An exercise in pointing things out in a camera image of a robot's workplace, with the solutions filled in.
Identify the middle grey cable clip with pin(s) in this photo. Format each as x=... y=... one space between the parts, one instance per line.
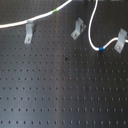
x=79 y=28

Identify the grey cable clip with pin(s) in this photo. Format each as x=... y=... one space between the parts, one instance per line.
x=120 y=41
x=79 y=28
x=29 y=32

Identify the left grey cable clip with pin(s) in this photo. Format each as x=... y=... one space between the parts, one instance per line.
x=29 y=32

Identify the right grey cable clip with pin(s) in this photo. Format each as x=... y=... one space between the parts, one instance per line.
x=120 y=41

